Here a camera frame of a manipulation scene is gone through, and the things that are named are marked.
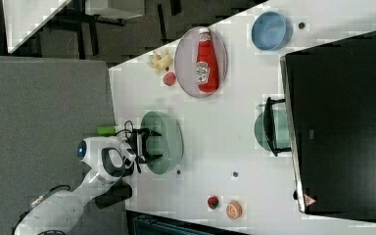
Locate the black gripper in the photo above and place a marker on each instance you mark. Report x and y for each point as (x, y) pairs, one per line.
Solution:
(137, 141)

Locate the green strainer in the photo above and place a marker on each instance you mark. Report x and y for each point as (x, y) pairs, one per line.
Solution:
(169, 144)

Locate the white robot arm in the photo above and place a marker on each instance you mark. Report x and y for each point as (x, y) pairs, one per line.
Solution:
(58, 211)

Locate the green round toy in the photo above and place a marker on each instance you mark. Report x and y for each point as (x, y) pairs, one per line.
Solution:
(106, 130)

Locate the pink strawberry toy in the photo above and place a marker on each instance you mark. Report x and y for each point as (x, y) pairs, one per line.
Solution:
(169, 78)

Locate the peeled banana toy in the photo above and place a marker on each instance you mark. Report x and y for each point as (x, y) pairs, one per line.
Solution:
(160, 62)

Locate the dark red strawberry toy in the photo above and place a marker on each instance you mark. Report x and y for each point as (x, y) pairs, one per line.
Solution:
(213, 202)

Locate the red ketchup bottle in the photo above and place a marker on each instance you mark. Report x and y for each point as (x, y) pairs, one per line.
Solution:
(206, 65)

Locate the grey round plate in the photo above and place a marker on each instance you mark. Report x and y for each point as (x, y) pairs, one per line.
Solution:
(186, 57)

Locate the orange slice toy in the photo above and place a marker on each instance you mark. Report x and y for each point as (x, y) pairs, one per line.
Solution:
(233, 210)

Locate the green mug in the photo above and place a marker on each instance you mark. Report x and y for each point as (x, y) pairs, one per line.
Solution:
(281, 129)

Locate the blue bowl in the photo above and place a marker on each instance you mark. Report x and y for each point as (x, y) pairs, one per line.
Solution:
(271, 31)

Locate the white side table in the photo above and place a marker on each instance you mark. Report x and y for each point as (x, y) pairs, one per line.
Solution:
(22, 18)

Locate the black toaster oven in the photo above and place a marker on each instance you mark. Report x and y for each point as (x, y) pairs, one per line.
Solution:
(330, 104)

